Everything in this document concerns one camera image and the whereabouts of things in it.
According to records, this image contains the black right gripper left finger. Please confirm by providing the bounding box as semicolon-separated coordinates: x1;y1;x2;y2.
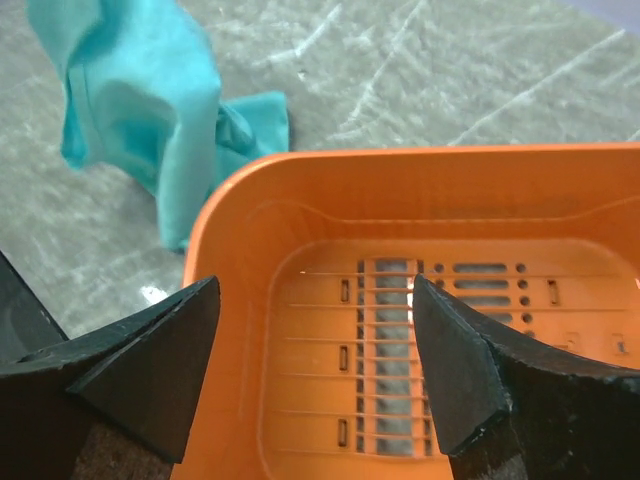
1;277;220;479

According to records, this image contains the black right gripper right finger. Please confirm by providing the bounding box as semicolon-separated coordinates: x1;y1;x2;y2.
413;276;639;479

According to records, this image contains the orange plastic basket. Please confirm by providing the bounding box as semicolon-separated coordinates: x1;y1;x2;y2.
173;143;639;479

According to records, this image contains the teal t shirt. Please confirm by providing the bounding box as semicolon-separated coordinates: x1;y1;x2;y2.
26;1;290;250

